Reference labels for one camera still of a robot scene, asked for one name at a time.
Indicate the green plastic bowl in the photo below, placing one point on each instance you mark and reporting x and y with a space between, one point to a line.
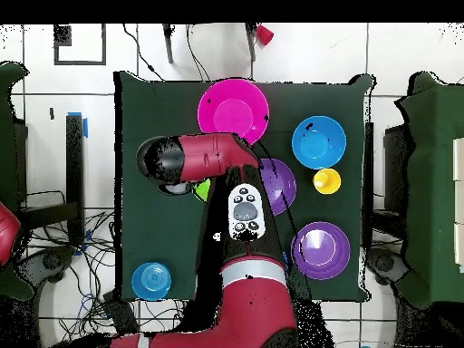
203 190

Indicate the purple plastic bowl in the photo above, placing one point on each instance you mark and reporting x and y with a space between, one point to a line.
286 185
320 253

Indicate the pink plastic bowl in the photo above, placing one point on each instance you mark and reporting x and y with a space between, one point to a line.
232 116

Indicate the light blue plastic cup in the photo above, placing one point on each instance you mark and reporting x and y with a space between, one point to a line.
151 282

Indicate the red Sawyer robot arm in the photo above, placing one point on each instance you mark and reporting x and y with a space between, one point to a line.
253 308

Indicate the dark green table cloth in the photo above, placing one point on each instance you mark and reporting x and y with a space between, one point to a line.
163 224

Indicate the yellow plastic cup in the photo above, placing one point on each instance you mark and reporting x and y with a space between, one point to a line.
326 181

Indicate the light blue plastic bowl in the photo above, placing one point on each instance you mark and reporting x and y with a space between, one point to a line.
319 145

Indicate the grey tripod leg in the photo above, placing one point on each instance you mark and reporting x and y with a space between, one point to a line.
168 43
251 40

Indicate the blue tape strip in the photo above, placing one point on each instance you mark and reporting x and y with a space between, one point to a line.
85 128

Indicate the red plastic cup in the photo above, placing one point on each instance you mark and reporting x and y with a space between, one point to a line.
264 35

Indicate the black power strip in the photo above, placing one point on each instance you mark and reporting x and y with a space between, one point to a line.
121 315

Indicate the black office chair base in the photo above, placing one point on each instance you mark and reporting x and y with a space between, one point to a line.
384 264
50 261

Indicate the green cloth side table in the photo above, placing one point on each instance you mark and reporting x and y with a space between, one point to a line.
7 145
431 181

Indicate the red robot shell piece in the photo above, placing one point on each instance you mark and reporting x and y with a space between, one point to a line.
8 235

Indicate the black table frame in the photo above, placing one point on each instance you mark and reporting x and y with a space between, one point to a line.
75 163

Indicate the black square floor frame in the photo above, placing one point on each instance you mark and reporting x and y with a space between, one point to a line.
62 36

